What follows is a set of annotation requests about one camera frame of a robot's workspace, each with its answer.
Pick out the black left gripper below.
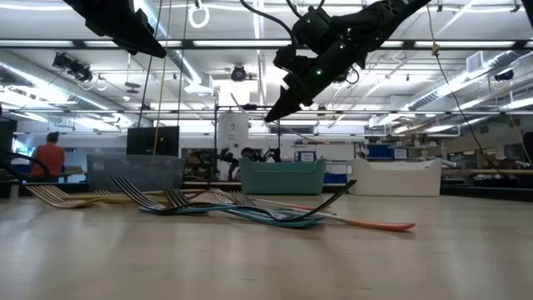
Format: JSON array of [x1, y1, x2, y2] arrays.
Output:
[[62, 0, 167, 59]]

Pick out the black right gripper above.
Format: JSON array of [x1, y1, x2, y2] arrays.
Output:
[[264, 37, 368, 123]]

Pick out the orange-handled silver fork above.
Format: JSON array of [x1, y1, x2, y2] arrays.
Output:
[[230, 190, 417, 233], [209, 187, 333, 211]]

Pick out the blue-handled black fork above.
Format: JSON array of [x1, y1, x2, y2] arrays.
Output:
[[166, 186, 326, 229], [163, 186, 317, 226], [110, 174, 326, 229], [138, 179, 358, 223]]

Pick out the blue crate with white label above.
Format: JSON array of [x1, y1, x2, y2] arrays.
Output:
[[295, 149, 318, 163]]

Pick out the white cylindrical machine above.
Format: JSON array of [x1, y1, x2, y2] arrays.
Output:
[[217, 111, 250, 158]]

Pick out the black ceiling spotlights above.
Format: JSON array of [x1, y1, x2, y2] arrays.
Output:
[[52, 52, 94, 83]]

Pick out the teal plastic bin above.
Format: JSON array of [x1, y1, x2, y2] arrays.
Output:
[[238, 157, 328, 196]]

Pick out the black monitor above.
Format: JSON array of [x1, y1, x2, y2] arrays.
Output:
[[126, 126, 181, 158]]

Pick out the blue storage bins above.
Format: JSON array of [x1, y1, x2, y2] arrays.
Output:
[[366, 143, 410, 161]]

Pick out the grey translucent plastic bin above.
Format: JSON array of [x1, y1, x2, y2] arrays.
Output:
[[86, 153, 185, 193]]

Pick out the white plastic bin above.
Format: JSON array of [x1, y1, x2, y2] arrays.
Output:
[[346, 157, 443, 198]]

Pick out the person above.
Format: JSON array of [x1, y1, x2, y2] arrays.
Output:
[[28, 131, 67, 183]]

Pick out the black panel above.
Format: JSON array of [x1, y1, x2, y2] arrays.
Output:
[[0, 118, 17, 158]]

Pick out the white ceiling vent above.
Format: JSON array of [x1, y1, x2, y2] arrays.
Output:
[[466, 51, 484, 74]]

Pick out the wooden workbench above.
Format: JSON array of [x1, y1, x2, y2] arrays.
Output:
[[441, 167, 533, 177]]

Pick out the black hanging cord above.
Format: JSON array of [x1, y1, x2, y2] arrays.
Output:
[[137, 56, 153, 128], [177, 0, 188, 128]]

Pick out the yellow hanging cord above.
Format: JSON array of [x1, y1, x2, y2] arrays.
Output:
[[152, 0, 174, 158]]

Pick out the white hanging ring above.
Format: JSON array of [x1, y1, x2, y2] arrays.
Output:
[[187, 0, 211, 30]]

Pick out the black ceiling dome camera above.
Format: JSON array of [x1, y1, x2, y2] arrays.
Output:
[[230, 64, 248, 83]]

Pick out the black ceiling fixture with cable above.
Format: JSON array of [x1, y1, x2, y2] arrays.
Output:
[[335, 66, 360, 85]]

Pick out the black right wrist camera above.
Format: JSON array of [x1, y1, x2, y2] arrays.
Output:
[[291, 6, 336, 53]]

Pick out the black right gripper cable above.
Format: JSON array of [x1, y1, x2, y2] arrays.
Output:
[[239, 0, 299, 47]]

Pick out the black cable with yellow connector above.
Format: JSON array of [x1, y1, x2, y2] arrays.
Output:
[[426, 3, 503, 172]]

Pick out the black looped cable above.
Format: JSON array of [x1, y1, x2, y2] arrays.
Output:
[[0, 149, 51, 181]]

